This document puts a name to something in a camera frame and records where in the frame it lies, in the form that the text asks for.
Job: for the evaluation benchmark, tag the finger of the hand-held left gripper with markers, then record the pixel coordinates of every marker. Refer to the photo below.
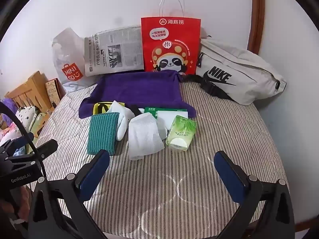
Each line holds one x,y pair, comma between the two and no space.
46,148
20,141

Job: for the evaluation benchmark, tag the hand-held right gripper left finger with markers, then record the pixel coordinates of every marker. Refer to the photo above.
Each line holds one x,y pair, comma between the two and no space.
96,174

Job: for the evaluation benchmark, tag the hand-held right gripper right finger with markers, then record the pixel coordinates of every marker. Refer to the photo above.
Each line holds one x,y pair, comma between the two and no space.
229,176

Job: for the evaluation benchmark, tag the teal striped cleaning cloth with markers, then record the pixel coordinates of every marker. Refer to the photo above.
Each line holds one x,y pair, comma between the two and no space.
102,134

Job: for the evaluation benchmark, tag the white glove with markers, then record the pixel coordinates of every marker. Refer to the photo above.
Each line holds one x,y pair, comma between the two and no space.
122,122

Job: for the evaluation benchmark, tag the white foam wrap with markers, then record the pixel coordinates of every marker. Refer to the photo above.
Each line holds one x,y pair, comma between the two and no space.
144,134

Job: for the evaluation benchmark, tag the green tissue pack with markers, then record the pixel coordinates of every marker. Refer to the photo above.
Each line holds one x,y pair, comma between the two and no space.
180,134

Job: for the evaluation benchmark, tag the yellow sponge with black bands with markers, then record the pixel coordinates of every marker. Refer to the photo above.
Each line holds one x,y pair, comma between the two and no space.
98,107

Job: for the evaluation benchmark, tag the white sponge block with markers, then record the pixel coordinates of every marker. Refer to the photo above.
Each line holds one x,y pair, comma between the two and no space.
169,119

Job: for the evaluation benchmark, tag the green printed packet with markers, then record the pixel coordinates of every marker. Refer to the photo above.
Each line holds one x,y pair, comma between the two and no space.
152,110

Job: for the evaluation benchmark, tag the purple towel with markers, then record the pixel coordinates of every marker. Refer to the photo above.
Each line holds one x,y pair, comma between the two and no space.
139,87

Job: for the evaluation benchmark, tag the person's left hand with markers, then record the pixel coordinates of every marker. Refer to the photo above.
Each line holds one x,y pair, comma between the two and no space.
21,201

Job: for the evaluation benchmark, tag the light green cloth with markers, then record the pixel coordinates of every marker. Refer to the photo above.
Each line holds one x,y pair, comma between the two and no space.
37,124

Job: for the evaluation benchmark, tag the white dotted pillow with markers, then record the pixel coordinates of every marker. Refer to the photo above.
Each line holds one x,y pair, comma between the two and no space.
25,117

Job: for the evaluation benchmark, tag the purple fuzzy toy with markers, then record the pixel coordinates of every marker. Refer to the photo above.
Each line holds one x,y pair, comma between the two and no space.
7,104

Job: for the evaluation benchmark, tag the light wooden furniture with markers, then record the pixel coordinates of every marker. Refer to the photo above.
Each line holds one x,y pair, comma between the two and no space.
27,89

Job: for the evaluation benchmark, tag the striped bed sheet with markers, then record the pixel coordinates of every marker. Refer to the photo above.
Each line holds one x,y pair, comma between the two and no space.
174,191

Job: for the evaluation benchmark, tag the white plastic shopping bag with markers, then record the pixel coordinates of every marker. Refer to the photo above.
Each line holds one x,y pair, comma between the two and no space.
67,54

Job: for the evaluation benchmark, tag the white canvas waist bag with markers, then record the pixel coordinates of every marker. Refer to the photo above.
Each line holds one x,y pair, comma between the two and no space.
236,62

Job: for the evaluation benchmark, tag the folded newspaper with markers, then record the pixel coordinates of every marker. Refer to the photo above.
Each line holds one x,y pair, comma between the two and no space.
112,52

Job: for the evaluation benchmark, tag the red paper carrier bag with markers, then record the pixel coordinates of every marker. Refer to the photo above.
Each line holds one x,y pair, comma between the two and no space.
172,34

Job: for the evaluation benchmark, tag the brown wooden door frame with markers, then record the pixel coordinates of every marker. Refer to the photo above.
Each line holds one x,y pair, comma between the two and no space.
256,15

